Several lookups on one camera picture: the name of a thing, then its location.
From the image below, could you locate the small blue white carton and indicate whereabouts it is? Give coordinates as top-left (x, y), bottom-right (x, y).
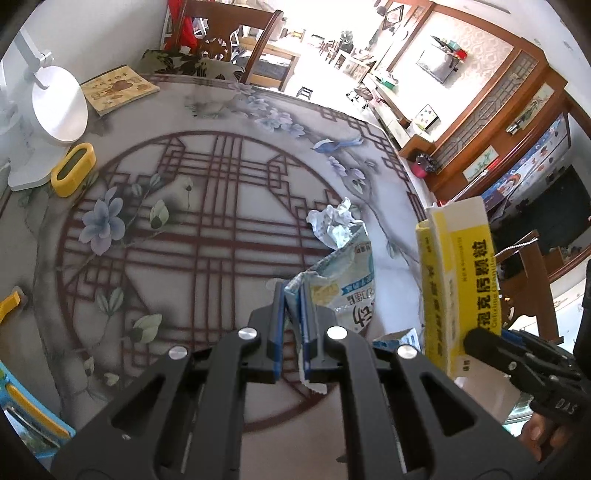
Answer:
top-left (372, 327), bottom-right (422, 356)

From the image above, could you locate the white desk lamp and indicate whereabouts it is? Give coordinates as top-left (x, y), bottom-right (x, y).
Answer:
top-left (0, 32), bottom-right (88, 192)

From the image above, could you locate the floral seat cushion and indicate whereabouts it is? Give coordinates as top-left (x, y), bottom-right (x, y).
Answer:
top-left (139, 48), bottom-right (245, 84)

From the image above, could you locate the framed picture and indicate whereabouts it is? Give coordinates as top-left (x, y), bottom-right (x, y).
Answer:
top-left (416, 105), bottom-right (439, 130)

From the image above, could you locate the television cabinet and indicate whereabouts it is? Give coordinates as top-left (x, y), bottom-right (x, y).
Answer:
top-left (365, 76), bottom-right (437, 148)

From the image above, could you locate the blue yellow plastic case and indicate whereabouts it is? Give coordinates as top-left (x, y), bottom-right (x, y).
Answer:
top-left (0, 362), bottom-right (77, 457)

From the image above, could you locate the red waste bin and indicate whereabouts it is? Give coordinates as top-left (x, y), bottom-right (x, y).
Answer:
top-left (413, 154), bottom-right (437, 178)

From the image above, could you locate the wooden coffee table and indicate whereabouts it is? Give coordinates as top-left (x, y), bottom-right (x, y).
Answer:
top-left (238, 36), bottom-right (302, 90)

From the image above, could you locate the yellow medicine box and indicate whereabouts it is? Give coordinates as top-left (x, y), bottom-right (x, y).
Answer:
top-left (416, 196), bottom-right (499, 378)

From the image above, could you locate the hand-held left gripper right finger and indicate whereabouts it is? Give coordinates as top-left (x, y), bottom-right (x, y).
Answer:
top-left (299, 277), bottom-right (539, 480)

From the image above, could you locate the wall television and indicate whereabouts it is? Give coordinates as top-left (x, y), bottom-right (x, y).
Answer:
top-left (418, 37), bottom-right (462, 84)

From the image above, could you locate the crumpled white paper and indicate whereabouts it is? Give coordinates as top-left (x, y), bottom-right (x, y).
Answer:
top-left (307, 198), bottom-right (365, 250)

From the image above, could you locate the cartoon wall poster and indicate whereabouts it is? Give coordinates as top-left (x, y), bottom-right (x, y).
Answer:
top-left (480, 113), bottom-right (571, 217)

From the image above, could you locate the yellow plastic piece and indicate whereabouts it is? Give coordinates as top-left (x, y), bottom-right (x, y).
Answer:
top-left (0, 288), bottom-right (23, 326)

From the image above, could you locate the white blue plastic packet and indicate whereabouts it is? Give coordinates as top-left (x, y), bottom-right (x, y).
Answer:
top-left (284, 222), bottom-right (376, 393)

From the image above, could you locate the printed table cover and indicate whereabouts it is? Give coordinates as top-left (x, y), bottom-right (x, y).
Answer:
top-left (0, 73), bottom-right (432, 480)

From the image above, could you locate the carved wooden chair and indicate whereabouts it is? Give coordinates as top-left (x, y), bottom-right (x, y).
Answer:
top-left (494, 231), bottom-right (578, 342)

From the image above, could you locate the wooden chair with cushion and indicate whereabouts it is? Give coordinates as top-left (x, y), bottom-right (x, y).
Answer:
top-left (164, 0), bottom-right (284, 86)

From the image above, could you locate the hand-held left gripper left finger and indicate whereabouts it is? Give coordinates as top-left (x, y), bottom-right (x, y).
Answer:
top-left (51, 281), bottom-right (284, 480)

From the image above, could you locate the red cloth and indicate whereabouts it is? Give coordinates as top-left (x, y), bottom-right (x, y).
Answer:
top-left (166, 0), bottom-right (199, 51)

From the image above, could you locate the yellow cover book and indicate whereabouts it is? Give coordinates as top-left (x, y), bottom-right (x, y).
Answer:
top-left (81, 66), bottom-right (160, 116)

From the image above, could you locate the white bead string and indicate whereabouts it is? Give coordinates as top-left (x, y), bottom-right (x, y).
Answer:
top-left (494, 233), bottom-right (539, 254)

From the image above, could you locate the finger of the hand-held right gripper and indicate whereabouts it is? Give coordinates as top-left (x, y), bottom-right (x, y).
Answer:
top-left (501, 329), bottom-right (573, 365)
top-left (464, 329), bottom-right (546, 385)

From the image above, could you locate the person's right hand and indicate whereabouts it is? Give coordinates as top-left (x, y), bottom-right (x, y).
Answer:
top-left (519, 408), bottom-right (583, 462)

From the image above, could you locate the yellow oval holder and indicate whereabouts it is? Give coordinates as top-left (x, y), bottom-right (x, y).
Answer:
top-left (50, 143), bottom-right (98, 198)

